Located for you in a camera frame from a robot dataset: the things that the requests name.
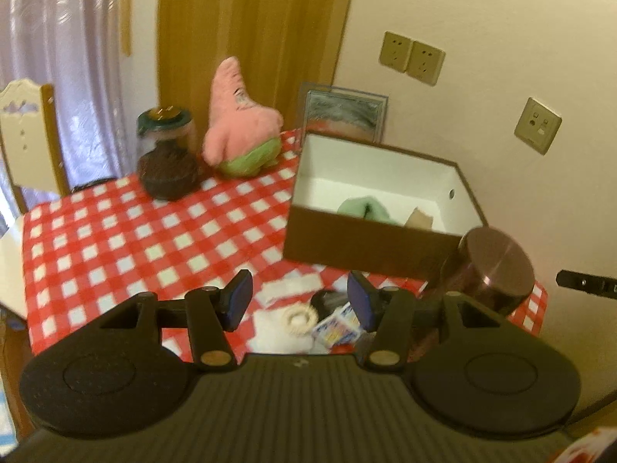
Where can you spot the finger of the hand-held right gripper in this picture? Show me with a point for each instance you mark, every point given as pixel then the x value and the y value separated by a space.
pixel 583 282

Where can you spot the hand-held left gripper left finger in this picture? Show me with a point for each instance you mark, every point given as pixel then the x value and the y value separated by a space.
pixel 237 299

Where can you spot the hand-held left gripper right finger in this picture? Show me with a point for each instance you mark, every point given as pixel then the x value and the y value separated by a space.
pixel 360 301

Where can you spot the black sock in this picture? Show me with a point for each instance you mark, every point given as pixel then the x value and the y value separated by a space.
pixel 328 301

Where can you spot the printed paper packet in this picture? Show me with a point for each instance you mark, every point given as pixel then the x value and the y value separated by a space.
pixel 337 330

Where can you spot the small plastic packet with label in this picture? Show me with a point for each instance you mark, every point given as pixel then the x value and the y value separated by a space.
pixel 270 335

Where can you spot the brown cardboard box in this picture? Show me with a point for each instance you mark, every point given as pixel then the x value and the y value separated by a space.
pixel 356 246

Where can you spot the white hair scrunchie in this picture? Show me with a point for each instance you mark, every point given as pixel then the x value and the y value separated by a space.
pixel 300 320

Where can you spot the green soft cloth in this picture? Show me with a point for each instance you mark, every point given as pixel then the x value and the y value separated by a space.
pixel 366 207

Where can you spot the beige soft item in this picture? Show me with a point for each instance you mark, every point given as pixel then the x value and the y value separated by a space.
pixel 419 219

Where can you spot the brown metal canister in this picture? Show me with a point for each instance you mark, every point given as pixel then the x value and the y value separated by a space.
pixel 491 260

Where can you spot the red white checkered tablecloth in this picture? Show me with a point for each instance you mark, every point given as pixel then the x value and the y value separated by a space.
pixel 120 251

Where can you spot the glass jar with green lid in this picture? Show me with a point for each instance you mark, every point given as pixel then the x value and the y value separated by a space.
pixel 166 169

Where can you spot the pink starfish plush toy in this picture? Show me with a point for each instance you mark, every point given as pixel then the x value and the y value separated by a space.
pixel 236 120

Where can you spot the framed picture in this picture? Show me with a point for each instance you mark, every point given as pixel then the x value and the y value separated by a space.
pixel 342 111

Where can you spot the white wooden chair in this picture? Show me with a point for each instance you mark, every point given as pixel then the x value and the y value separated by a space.
pixel 19 125

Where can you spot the sheer purple curtain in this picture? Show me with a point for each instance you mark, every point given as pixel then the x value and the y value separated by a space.
pixel 58 33

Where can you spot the beige wall data socket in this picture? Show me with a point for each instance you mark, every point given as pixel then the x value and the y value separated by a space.
pixel 537 126

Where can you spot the beige wall switch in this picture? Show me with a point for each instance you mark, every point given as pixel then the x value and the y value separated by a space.
pixel 126 19

